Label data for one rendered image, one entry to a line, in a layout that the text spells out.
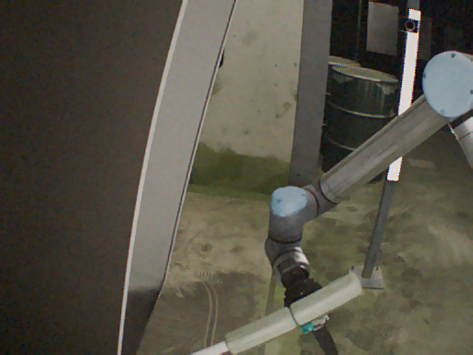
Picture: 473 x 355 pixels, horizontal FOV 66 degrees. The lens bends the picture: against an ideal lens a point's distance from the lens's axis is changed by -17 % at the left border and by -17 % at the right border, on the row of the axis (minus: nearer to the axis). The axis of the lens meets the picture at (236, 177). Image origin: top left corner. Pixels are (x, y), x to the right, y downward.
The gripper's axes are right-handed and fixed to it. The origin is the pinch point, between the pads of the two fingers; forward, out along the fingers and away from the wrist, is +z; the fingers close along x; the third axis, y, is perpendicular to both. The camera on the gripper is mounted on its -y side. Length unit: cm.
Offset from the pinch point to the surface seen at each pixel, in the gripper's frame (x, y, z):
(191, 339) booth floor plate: 52, 48, -67
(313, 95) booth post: -59, 20, -191
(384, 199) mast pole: -54, 54, -103
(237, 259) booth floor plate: 25, 60, -128
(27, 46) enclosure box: 17, -73, 6
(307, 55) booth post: -67, -5, -192
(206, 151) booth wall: 18, 28, -213
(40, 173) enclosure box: 26, -55, 5
